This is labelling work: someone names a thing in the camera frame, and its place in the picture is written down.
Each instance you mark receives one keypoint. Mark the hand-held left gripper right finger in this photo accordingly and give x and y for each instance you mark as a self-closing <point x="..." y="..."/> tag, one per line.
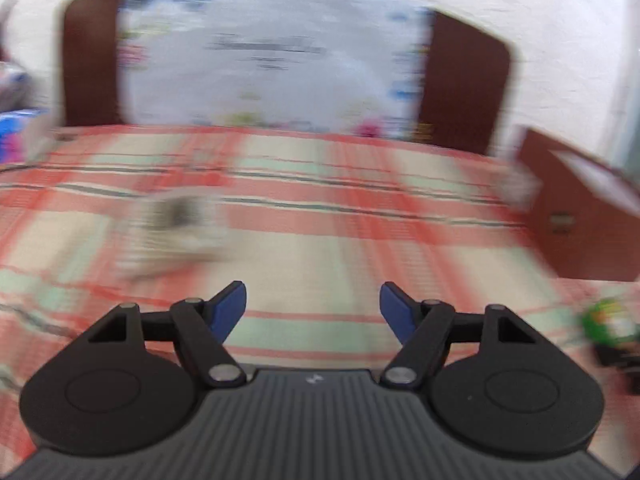
<point x="397" y="310"/>

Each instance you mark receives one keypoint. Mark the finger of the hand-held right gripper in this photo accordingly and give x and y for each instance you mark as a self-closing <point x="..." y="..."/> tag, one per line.
<point x="620" y="362"/>

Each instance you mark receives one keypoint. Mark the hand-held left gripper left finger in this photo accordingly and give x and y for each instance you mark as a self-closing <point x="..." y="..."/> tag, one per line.
<point x="227" y="310"/>

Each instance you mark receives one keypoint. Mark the brown storage box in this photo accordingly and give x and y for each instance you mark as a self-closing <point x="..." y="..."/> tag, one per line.
<point x="590" y="240"/>

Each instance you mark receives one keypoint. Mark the plaid bed sheet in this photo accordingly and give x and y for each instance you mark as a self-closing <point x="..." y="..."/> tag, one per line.
<point x="325" y="260"/>

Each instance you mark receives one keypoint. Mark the beige grey packet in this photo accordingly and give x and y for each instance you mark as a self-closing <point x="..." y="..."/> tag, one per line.
<point x="170" y="230"/>

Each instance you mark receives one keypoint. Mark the brown wooden headboard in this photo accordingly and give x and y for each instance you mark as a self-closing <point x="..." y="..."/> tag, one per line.
<point x="465" y="85"/>

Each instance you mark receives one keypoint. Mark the floral printed white sheet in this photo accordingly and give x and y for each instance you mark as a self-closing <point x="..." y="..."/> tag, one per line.
<point x="275" y="60"/>

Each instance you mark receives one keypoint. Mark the blue tissue box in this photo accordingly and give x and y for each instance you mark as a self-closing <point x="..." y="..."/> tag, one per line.
<point x="15" y="132"/>

